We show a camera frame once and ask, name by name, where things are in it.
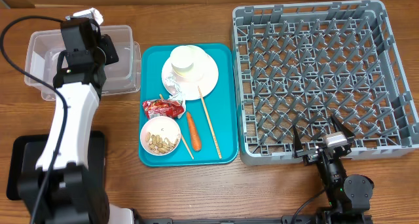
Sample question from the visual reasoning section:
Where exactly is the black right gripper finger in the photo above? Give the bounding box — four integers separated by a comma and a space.
292, 125, 304, 158
331, 115, 355, 142

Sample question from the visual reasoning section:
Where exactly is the white tissue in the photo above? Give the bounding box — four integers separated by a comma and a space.
65, 8, 104, 25

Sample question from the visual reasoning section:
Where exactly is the red snack wrapper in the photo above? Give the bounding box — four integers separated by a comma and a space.
142, 99, 185, 119

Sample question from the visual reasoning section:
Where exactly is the orange carrot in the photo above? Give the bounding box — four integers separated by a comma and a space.
187, 112, 202, 152

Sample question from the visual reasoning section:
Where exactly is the cream plastic cup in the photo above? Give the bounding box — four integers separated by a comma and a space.
170, 45, 194, 77

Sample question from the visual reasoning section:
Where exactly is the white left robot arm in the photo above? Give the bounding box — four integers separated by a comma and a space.
18, 18, 141, 223

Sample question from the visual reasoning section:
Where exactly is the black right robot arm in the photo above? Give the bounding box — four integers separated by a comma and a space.
291, 115, 374, 224

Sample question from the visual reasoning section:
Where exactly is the clear plastic waste bin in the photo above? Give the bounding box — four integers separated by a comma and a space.
25, 25, 141, 96

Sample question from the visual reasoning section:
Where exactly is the grey dishwasher rack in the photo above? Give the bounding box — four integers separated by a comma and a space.
232, 0, 418, 165

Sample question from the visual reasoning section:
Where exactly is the black waste tray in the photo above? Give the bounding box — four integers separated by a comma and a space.
6, 130, 107, 200

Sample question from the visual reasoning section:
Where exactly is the left wooden chopstick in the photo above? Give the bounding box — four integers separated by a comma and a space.
159, 94, 194, 160

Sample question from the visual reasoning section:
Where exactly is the wooden chopstick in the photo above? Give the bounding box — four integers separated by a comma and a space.
159, 94, 194, 160
197, 86, 222, 160

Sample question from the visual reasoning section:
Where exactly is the white bowl on plate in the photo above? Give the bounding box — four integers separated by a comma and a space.
172, 45, 208, 81

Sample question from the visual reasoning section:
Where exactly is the teal plastic tray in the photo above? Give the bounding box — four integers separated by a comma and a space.
138, 43, 239, 167

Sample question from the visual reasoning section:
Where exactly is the white round plate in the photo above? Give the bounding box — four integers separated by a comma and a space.
162, 54, 219, 100

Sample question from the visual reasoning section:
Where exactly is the right wooden chopstick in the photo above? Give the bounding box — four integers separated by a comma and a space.
197, 86, 222, 160

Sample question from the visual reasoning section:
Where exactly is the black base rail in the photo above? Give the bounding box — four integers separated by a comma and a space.
140, 214, 374, 224

